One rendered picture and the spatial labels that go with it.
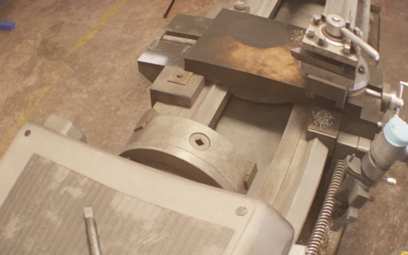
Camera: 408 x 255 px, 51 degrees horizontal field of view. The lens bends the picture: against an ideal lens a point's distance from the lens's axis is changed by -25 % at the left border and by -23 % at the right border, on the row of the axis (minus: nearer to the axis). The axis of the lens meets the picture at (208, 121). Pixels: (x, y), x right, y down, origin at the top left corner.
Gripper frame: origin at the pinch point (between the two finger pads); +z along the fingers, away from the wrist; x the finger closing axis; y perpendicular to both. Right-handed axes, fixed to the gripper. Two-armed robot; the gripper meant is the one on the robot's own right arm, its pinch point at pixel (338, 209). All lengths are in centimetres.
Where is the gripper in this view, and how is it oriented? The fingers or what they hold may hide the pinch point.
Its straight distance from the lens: 140.2
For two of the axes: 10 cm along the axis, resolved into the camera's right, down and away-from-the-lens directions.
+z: -4.0, 6.9, 6.1
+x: 1.4, -6.1, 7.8
